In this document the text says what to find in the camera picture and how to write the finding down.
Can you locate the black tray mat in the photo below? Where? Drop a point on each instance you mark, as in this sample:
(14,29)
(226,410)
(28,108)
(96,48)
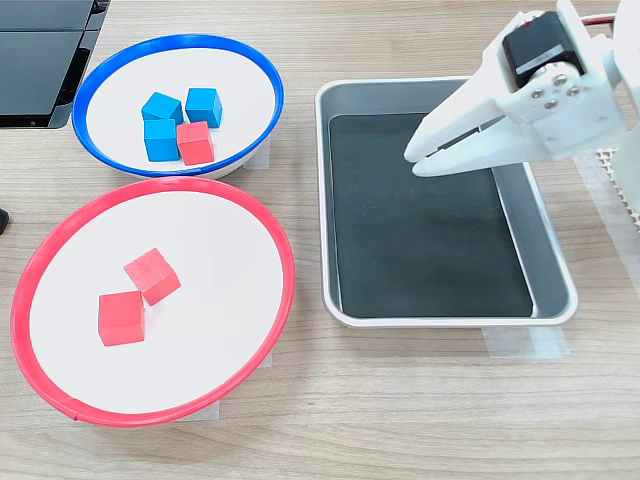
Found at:
(425,240)

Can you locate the small black object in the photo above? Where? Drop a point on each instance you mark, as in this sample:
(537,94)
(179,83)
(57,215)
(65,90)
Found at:
(4,222)

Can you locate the black flat electronic device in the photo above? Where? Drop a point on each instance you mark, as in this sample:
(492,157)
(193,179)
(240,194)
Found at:
(35,70)

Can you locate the red cube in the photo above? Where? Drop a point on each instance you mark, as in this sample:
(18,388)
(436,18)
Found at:
(196,145)
(150,272)
(121,320)

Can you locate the blue-rimmed white plate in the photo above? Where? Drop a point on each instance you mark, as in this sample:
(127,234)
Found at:
(125,75)

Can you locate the blue cube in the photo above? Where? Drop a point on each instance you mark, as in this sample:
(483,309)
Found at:
(161,141)
(161,106)
(204,106)

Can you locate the red-rimmed white plate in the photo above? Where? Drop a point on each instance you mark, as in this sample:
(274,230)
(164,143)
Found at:
(210,280)

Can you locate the steel tray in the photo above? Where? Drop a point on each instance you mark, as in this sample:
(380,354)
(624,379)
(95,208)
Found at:
(324,200)

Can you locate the pale perforated base plate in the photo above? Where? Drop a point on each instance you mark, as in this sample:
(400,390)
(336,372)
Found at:
(607,159)

